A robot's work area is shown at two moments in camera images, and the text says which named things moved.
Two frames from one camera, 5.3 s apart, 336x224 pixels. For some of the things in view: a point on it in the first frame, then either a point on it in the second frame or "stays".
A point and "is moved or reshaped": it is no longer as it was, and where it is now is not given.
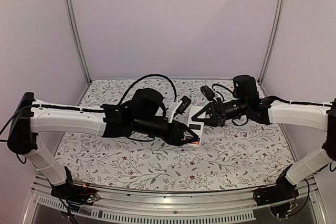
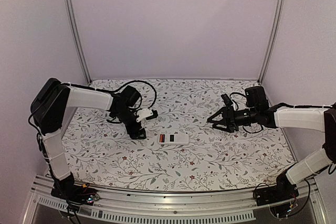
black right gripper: (217, 112) → (229, 118)
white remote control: (197, 126) is moved or reshaped
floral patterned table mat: (245, 157) stays
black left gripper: (177, 140) → (135, 135)
